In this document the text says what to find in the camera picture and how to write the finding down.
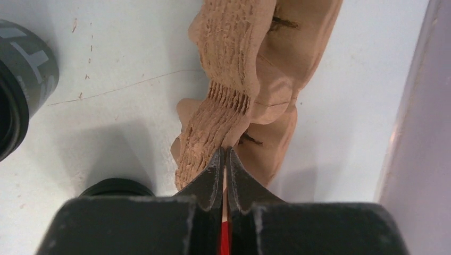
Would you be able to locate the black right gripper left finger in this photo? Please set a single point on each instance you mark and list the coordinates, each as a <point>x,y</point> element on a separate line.
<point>207,187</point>

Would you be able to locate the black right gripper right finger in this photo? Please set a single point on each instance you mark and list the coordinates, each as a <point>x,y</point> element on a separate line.
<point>243,190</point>

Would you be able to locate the brown pulp cup carrier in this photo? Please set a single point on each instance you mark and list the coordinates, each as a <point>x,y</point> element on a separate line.
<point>258,56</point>

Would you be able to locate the dark takeout coffee cup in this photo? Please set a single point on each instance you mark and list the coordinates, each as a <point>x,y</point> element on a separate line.
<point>29,75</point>

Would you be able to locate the red straw holder cup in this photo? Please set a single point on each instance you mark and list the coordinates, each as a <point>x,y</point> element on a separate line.
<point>225,242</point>

